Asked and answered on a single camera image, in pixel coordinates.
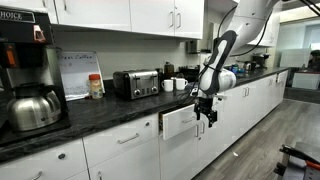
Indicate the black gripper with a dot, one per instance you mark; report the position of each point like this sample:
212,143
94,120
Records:
204,106

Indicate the white drawer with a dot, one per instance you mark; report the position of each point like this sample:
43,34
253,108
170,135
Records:
174,121

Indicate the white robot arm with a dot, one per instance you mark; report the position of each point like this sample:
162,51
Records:
249,18

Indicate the white mug right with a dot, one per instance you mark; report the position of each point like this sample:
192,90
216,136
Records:
181,83

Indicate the white mug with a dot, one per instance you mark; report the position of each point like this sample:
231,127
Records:
181,83
167,85

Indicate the white mug left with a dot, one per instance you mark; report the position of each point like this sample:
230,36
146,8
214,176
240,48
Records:
167,85

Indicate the dark glass jar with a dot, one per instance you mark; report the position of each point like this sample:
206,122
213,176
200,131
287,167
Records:
168,70

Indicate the white lower cabinet row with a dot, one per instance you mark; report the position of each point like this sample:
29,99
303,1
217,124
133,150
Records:
110,139

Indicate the chrome four slot toaster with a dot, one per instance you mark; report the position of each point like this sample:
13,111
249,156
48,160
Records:
135,84

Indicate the white upper cabinets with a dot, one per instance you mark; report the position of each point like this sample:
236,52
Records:
175,18

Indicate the orange lid creamer jar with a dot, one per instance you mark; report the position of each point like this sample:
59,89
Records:
95,86

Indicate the handwritten whiteboard sign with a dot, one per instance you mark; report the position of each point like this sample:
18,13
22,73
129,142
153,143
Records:
75,69

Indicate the steel coffee carafe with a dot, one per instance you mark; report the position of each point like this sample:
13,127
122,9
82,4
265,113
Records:
35,106

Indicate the black coffee brewing machine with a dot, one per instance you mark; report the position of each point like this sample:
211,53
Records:
27,55

